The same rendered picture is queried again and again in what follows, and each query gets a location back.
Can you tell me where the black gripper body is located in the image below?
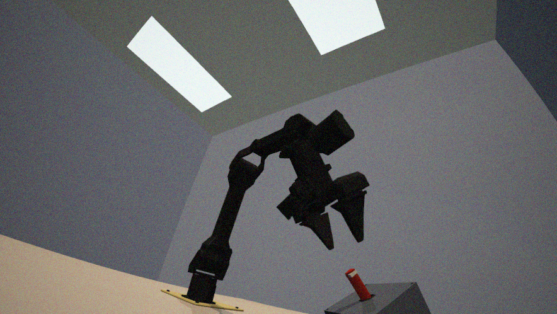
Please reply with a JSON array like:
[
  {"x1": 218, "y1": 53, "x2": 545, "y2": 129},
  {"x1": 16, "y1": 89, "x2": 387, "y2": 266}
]
[{"x1": 293, "y1": 160, "x2": 370, "y2": 223}]

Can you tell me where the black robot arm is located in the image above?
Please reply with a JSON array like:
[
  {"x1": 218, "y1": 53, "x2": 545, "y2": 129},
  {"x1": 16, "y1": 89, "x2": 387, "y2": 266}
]
[{"x1": 181, "y1": 110, "x2": 355, "y2": 304}]

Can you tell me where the grey square panel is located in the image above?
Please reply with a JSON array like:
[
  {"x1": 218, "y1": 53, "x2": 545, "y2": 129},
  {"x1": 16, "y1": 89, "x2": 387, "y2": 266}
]
[{"x1": 324, "y1": 282, "x2": 431, "y2": 314}]

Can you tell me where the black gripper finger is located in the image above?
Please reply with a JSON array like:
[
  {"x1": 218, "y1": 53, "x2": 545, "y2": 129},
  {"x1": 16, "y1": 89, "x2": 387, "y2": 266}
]
[
  {"x1": 330, "y1": 190, "x2": 367, "y2": 243},
  {"x1": 299, "y1": 212, "x2": 334, "y2": 250}
]

